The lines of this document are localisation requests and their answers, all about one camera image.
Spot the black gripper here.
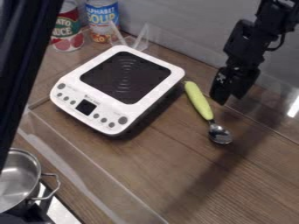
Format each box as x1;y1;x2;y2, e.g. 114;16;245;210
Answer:
210;19;279;105

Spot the green handled metal spoon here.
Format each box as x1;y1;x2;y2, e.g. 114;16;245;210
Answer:
183;81;233;144

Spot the stainless steel pot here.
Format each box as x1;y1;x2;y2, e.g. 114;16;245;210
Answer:
0;148;62;216

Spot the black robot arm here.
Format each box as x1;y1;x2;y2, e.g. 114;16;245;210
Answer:
210;0;299;105

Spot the white and black stove top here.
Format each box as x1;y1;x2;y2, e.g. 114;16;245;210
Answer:
50;45;185;137

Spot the clear acrylic barrier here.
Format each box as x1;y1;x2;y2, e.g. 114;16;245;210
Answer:
15;21;299;224

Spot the tomato sauce can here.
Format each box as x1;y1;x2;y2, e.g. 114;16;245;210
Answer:
51;0;85;52

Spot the black foreground post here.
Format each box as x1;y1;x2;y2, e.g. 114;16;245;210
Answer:
0;0;66;176

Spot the alphabet soup can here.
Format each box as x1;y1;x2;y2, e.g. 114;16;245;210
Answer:
86;0;119;44

